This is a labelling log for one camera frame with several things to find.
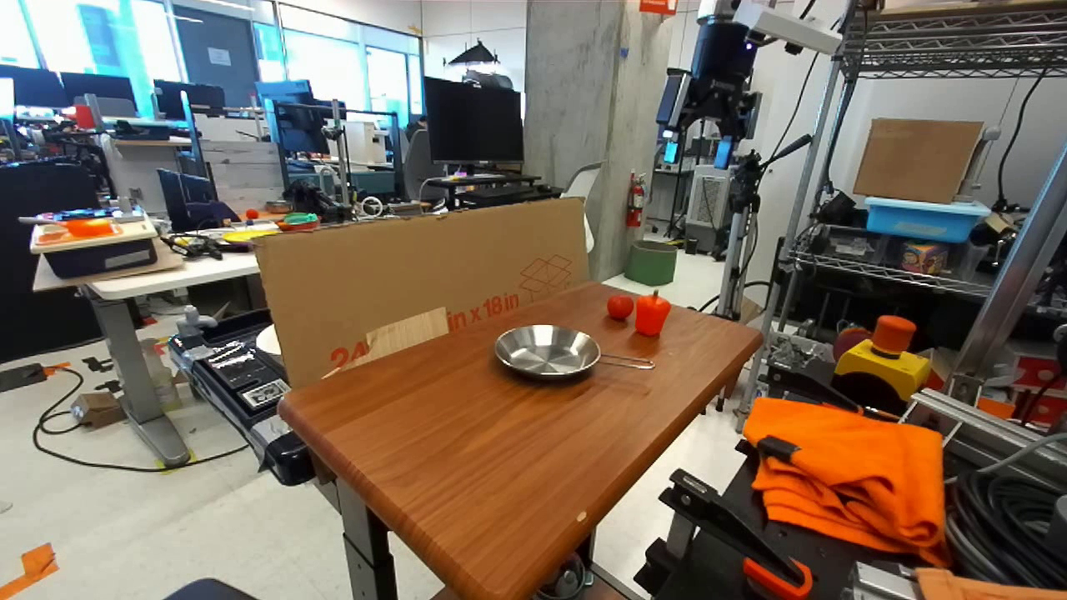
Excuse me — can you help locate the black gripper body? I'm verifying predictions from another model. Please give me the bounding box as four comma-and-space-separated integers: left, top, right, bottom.
685, 17, 758, 132

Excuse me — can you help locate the orange bell pepper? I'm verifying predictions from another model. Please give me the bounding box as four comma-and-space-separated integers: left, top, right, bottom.
634, 294, 670, 337

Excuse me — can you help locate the silver metal pan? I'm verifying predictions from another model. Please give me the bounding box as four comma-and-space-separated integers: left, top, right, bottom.
495, 325, 651, 379

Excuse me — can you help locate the red fire extinguisher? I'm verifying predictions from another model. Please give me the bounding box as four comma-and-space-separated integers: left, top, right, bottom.
624, 174, 646, 232

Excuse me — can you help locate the green bucket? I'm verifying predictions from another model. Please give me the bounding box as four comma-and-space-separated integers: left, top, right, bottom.
624, 240, 676, 287

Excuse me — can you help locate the cardboard panel on shelf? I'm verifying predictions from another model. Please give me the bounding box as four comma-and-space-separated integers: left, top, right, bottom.
853, 118, 984, 204

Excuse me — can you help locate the blue plastic bin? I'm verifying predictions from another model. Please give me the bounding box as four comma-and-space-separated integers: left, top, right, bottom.
866, 197, 990, 245

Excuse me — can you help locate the red tomato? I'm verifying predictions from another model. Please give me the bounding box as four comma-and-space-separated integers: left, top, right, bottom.
604, 294, 634, 325

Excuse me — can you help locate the purple computer monitor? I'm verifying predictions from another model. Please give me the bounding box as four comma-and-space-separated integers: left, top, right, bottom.
422, 76, 523, 163

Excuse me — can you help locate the yellow emergency stop button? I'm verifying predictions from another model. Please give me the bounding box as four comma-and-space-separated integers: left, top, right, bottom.
833, 313, 929, 402

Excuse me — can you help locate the folded orange cloth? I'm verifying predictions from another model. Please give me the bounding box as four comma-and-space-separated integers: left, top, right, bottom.
745, 397, 948, 568

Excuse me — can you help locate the brown cardboard sheet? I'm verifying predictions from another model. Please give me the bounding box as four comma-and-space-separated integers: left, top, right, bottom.
258, 202, 586, 387

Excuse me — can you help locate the wooden table top board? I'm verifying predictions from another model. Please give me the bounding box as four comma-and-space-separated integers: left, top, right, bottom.
285, 283, 761, 600

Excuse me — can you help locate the white standing desk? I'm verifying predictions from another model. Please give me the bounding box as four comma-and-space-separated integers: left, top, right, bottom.
31, 214, 265, 472

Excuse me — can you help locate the box with orange object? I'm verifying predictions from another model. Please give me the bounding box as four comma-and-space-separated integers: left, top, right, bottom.
31, 217, 157, 280

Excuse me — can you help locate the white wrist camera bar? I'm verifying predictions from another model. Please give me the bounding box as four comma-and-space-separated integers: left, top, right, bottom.
733, 0, 843, 54

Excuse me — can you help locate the wire shelf rack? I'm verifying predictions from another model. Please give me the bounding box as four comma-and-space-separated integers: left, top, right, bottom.
773, 0, 1067, 352

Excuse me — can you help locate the orange handled clamp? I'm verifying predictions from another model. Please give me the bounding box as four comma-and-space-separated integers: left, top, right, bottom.
661, 472, 813, 600

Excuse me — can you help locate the coiled black cable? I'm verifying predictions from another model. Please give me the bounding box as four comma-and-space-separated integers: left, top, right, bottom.
944, 436, 1067, 595

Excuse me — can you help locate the black cable on floor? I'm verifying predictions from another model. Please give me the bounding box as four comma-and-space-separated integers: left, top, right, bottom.
31, 363, 265, 477

